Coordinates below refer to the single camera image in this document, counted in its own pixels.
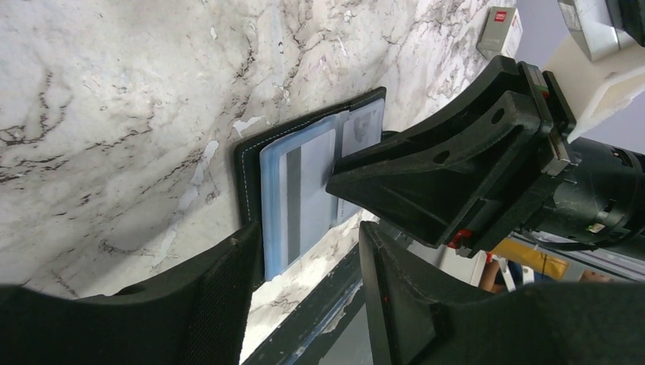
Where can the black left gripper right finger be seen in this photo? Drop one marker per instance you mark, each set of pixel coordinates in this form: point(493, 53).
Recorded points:
point(418, 314)

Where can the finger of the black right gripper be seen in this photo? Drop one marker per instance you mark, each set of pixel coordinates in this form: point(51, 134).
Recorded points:
point(475, 209)
point(498, 119)

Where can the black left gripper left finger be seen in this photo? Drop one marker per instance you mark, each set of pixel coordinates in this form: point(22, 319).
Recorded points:
point(193, 313)

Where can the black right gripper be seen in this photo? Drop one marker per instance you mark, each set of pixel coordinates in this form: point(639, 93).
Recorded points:
point(589, 194)

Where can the grey credit card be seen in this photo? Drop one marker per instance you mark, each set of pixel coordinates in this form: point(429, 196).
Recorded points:
point(304, 163)

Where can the black leather card holder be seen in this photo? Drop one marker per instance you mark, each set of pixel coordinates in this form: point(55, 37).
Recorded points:
point(256, 175)

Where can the small white red box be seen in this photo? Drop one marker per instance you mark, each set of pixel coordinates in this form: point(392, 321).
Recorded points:
point(501, 34)

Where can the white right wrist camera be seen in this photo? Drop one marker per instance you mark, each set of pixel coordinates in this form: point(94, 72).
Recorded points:
point(600, 64)

